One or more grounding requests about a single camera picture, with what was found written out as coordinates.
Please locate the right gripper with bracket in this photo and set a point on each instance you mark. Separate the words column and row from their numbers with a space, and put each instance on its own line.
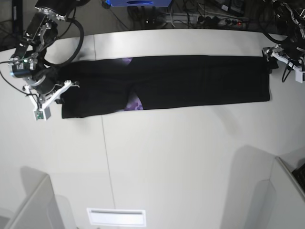
column 45, row 89

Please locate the left gripper with bracket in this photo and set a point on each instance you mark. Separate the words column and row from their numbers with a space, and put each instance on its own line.
column 295, row 58

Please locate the black T-shirt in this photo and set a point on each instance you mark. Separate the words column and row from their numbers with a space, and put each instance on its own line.
column 163, row 82

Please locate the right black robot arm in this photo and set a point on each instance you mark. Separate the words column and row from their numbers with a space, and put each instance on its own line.
column 28, row 62

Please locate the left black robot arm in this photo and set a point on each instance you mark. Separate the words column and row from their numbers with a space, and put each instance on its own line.
column 293, row 15

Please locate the white power strip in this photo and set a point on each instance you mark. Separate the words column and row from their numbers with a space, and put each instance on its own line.
column 197, row 19

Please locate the blue box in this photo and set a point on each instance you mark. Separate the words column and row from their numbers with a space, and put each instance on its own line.
column 145, row 3

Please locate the black keyboard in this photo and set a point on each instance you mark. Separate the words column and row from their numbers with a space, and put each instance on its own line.
column 299, row 175

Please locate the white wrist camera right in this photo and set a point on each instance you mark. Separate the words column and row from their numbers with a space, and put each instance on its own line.
column 42, row 114

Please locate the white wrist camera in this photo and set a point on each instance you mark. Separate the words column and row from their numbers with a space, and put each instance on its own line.
column 299, row 76
column 42, row 114

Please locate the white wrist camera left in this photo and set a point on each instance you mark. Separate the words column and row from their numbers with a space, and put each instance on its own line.
column 299, row 76

